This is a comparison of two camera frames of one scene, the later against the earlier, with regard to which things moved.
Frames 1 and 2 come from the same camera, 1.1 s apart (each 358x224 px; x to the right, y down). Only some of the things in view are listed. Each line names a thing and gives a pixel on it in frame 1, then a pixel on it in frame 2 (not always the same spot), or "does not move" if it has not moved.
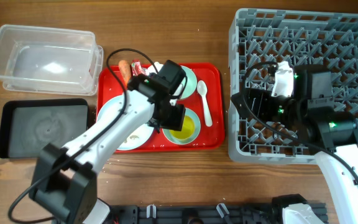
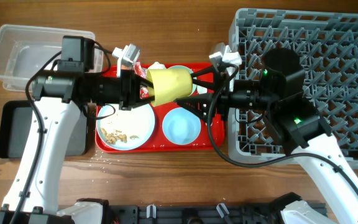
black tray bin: [25, 127] does not move
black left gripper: [171, 117] -> [126, 89]
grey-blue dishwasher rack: [345, 45] does not move
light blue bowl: [189, 131] does not move
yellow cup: [187, 130] -> [169, 84]
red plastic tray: [207, 102] does not move
